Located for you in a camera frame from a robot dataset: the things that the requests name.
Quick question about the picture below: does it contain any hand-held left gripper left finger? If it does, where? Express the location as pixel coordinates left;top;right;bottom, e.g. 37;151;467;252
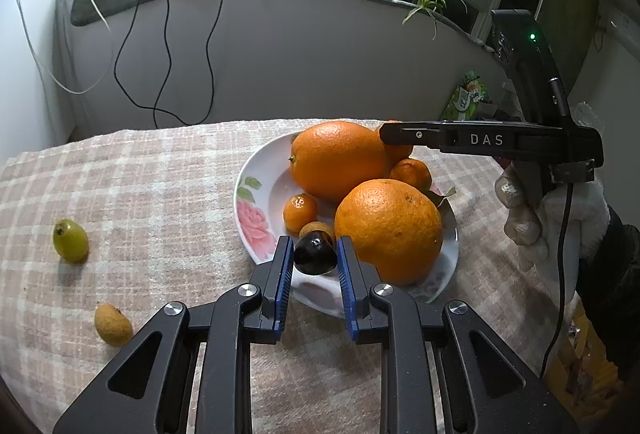
52;235;296;434

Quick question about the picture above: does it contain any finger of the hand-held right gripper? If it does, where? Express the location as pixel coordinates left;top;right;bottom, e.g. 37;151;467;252
379;120;443;150

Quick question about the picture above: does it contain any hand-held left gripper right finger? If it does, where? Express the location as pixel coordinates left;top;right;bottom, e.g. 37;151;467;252
336;235;581;434

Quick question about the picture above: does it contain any dark purple grape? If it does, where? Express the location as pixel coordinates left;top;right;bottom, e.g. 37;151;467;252
293;234;338;275

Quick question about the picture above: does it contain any small tangerine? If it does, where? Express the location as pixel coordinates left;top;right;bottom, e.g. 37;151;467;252
389;157;432;191
376;119;415;163
283;193;319;235

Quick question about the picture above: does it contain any brown longan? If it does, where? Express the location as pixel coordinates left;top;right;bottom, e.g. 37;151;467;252
94;303;134;347
299;221;335;242

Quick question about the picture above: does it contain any white floral plate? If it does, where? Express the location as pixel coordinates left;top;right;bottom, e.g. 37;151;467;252
234;129;460;319

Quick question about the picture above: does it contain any large orange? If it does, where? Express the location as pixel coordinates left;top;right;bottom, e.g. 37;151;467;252
334;179;445;286
289;121;396;202

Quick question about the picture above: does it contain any person's right forearm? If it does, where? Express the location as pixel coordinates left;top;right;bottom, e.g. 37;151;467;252
575;209;640;385

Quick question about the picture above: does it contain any person's right hand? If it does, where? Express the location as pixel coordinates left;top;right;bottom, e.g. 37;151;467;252
494;161;612;296

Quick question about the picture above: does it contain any green snack bag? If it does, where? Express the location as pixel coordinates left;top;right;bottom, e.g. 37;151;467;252
442;72;493;121

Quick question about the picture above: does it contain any green grape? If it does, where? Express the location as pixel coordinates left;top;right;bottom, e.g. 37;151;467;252
53;219;90;263

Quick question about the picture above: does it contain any yellow printed object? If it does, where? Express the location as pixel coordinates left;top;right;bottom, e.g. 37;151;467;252
545;299;626;420

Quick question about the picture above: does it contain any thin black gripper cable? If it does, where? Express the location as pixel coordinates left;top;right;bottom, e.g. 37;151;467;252
539;181;575;377

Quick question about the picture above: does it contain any long white cable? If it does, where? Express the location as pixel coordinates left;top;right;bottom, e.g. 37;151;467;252
14;0;116;95

